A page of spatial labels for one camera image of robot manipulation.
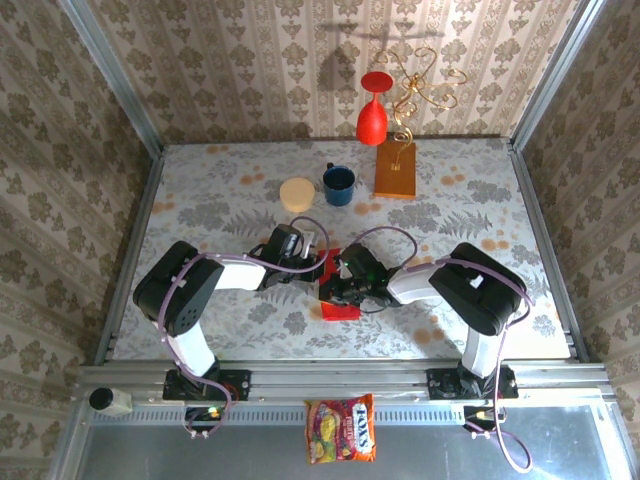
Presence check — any dark blue mug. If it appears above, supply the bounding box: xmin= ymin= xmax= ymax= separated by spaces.
xmin=322 ymin=162 xmax=357 ymax=207

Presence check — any beige round disc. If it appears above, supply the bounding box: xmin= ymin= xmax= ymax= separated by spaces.
xmin=279 ymin=177 xmax=317 ymax=214

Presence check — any aluminium front beam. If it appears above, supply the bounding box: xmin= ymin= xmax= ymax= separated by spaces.
xmin=69 ymin=360 xmax=619 ymax=402

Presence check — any floral table cover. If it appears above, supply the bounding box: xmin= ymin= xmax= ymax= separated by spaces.
xmin=112 ymin=138 xmax=571 ymax=362

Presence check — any Fox's candy bag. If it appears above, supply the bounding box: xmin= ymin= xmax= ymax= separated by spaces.
xmin=303 ymin=393 xmax=377 ymax=466

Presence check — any red plastic goblet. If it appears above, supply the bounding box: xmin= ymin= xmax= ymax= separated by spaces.
xmin=355 ymin=71 xmax=394 ymax=146

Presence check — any small electronics board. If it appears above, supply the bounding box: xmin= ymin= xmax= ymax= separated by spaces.
xmin=183 ymin=405 xmax=225 ymax=425
xmin=463 ymin=405 xmax=504 ymax=426

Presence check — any grey metal panel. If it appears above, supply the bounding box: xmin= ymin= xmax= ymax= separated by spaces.
xmin=69 ymin=422 xmax=634 ymax=480

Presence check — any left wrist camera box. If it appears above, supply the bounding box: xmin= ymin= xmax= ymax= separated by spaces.
xmin=268 ymin=224 xmax=317 ymax=261

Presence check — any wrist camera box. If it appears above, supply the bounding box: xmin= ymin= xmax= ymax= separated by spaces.
xmin=342 ymin=243 xmax=384 ymax=284
xmin=268 ymin=224 xmax=317 ymax=261

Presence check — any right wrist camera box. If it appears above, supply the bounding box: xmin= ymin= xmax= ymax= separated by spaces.
xmin=342 ymin=243 xmax=384 ymax=284

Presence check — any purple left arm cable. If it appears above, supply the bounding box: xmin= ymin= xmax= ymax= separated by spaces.
xmin=158 ymin=217 xmax=331 ymax=441

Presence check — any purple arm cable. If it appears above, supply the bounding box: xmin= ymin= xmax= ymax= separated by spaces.
xmin=344 ymin=226 xmax=535 ymax=474
xmin=158 ymin=217 xmax=331 ymax=441

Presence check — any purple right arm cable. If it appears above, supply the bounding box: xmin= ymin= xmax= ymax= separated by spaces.
xmin=344 ymin=226 xmax=535 ymax=474

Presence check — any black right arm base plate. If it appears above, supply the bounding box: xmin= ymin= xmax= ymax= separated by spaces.
xmin=426 ymin=367 xmax=516 ymax=401

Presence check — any gold wire rack wooden base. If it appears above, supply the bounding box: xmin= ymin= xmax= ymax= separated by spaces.
xmin=373 ymin=47 xmax=469 ymax=200

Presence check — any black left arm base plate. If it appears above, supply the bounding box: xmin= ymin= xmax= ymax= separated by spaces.
xmin=163 ymin=368 xmax=251 ymax=402

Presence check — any slotted grey cable duct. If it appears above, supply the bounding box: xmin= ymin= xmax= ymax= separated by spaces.
xmin=82 ymin=399 xmax=617 ymax=427

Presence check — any aluminium left side rail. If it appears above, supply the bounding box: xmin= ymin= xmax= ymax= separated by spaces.
xmin=94 ymin=149 xmax=166 ymax=366

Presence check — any aluminium rail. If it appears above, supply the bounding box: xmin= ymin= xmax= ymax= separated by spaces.
xmin=94 ymin=149 xmax=166 ymax=366
xmin=507 ymin=141 xmax=590 ymax=364

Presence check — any aluminium right side rail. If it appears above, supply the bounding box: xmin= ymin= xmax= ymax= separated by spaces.
xmin=507 ymin=141 xmax=590 ymax=364

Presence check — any small grey camera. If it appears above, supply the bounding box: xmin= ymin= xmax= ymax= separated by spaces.
xmin=88 ymin=386 xmax=134 ymax=418

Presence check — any aluminium left corner post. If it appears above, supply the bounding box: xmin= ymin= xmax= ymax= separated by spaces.
xmin=58 ymin=0 xmax=165 ymax=157

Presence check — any aluminium corner post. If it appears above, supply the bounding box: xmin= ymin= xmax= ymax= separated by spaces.
xmin=58 ymin=0 xmax=165 ymax=157
xmin=509 ymin=0 xmax=610 ymax=151

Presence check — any aluminium right corner post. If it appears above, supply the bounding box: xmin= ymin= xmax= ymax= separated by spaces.
xmin=509 ymin=0 xmax=610 ymax=151

